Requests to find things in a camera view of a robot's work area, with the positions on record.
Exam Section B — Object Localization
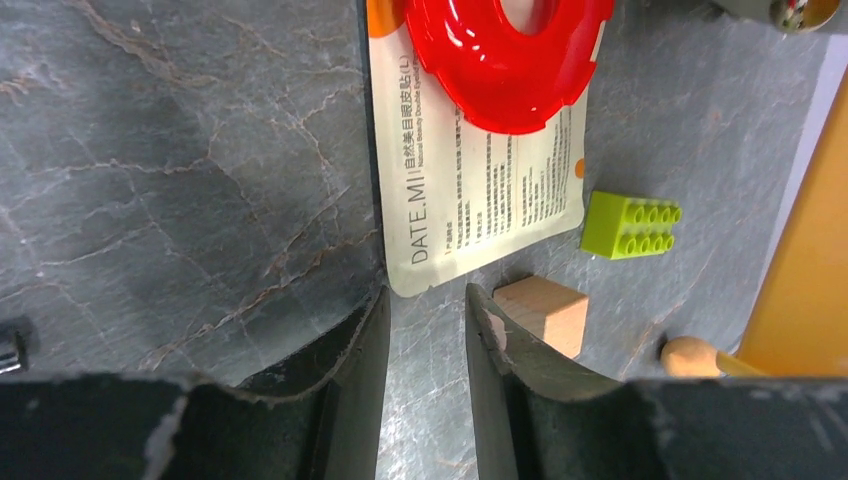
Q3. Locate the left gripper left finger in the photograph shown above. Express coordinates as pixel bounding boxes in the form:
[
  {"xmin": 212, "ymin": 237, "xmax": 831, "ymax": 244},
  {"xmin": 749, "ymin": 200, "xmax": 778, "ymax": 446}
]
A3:
[{"xmin": 1, "ymin": 288, "xmax": 391, "ymax": 479}]

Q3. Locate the round drawer organizer box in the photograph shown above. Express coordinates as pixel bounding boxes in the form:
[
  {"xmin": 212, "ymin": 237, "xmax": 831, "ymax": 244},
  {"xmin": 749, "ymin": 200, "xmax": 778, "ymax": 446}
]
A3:
[{"xmin": 712, "ymin": 0, "xmax": 848, "ymax": 379}]

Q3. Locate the small wooden cube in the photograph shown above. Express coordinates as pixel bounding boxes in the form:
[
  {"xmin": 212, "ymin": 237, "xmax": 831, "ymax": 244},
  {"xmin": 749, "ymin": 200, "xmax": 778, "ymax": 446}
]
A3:
[{"xmin": 494, "ymin": 276, "xmax": 589, "ymax": 359}]

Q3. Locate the black eyeliner pencil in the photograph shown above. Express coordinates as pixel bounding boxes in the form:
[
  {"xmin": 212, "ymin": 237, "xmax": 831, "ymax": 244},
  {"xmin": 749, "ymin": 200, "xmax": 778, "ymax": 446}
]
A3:
[{"xmin": 1, "ymin": 316, "xmax": 37, "ymax": 375}]

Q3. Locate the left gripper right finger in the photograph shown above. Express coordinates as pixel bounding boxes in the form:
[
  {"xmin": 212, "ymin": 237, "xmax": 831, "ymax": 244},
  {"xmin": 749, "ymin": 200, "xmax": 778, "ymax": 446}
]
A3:
[{"xmin": 465, "ymin": 284, "xmax": 847, "ymax": 479}]

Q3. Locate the red plastic arch toy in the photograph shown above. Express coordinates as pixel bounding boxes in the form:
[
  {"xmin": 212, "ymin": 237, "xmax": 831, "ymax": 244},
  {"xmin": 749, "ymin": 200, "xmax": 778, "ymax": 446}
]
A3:
[{"xmin": 405, "ymin": 0, "xmax": 614, "ymax": 135}]

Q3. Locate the orange makeup sponge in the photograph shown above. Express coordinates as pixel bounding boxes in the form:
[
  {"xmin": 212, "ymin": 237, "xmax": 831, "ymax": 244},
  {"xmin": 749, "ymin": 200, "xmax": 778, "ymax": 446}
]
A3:
[{"xmin": 660, "ymin": 335, "xmax": 770, "ymax": 380}]

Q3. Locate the green lego brick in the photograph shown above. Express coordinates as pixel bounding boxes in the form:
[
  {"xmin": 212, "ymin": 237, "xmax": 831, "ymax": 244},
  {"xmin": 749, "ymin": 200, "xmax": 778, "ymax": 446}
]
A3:
[{"xmin": 580, "ymin": 190, "xmax": 683, "ymax": 260}]

